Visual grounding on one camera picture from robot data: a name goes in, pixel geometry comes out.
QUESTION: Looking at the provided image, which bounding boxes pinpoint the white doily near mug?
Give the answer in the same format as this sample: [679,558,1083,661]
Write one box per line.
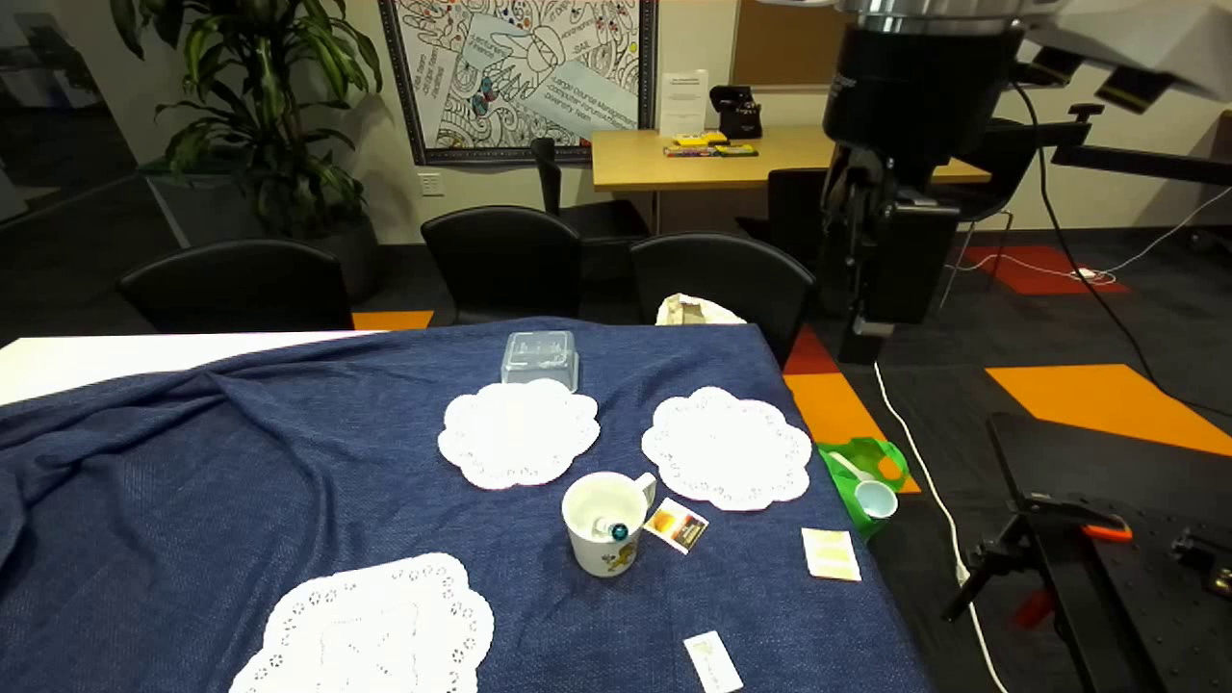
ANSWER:
[638,385,814,512]

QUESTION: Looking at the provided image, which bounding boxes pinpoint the white ceramic mug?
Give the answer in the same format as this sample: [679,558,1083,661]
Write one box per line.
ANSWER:
[562,470,659,579]

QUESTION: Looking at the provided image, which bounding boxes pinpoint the clear plastic container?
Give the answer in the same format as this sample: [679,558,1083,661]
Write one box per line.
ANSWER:
[502,333,578,388]

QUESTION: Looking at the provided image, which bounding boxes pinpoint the white doily middle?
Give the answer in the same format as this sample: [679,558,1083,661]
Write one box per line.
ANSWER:
[437,381,600,492]

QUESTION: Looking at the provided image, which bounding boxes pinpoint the blue tablecloth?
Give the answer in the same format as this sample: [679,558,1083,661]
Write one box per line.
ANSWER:
[0,324,929,693]

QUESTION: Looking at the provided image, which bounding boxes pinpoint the black office chair middle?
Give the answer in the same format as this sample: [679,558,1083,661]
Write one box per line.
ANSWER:
[419,203,580,324]

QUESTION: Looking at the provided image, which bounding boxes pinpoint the black office chair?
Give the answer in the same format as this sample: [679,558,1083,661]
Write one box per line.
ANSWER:
[121,239,352,333]
[419,203,580,324]
[632,236,814,362]

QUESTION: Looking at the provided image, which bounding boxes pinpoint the black office chair right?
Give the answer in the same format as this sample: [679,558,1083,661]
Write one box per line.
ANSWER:
[632,236,814,362]

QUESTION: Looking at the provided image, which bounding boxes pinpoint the small picture card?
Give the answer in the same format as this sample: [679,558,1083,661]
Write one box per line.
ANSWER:
[646,498,707,553]

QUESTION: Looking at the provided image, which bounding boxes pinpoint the wooden desk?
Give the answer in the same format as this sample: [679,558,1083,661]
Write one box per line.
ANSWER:
[587,120,995,239]

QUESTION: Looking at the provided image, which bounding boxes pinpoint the black device on desk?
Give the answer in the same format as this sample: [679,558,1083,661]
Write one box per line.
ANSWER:
[707,85,763,138]

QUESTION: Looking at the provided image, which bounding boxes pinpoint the green plastic scoop toy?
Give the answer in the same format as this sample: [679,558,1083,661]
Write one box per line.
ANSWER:
[820,440,908,532]

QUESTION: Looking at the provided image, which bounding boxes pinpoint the pale yellow sticky note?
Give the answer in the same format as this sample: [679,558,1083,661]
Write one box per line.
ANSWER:
[800,528,863,580]

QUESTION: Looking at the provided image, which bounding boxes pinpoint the small white paper slip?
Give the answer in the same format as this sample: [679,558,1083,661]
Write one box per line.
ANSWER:
[687,633,745,693]

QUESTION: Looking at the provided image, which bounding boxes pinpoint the white doily far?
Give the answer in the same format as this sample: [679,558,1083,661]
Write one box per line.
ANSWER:
[226,552,496,693]

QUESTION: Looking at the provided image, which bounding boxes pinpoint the black office chair left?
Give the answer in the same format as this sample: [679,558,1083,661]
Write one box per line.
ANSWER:
[121,239,352,333]

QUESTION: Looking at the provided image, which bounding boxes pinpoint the potted green plant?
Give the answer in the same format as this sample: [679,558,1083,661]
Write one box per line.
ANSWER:
[108,0,381,295]

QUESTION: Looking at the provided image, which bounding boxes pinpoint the orange black clamp near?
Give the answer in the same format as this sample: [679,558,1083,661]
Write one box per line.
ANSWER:
[945,492,1136,619]

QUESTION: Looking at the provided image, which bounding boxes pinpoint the framed wall poster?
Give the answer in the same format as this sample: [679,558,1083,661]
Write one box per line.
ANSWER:
[376,0,659,171]

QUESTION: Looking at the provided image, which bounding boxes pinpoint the white floor cable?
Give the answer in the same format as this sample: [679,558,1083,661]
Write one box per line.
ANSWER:
[872,358,997,693]

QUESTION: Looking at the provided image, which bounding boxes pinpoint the black camera on stand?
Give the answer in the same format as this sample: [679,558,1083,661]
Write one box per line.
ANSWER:
[820,0,1232,362]

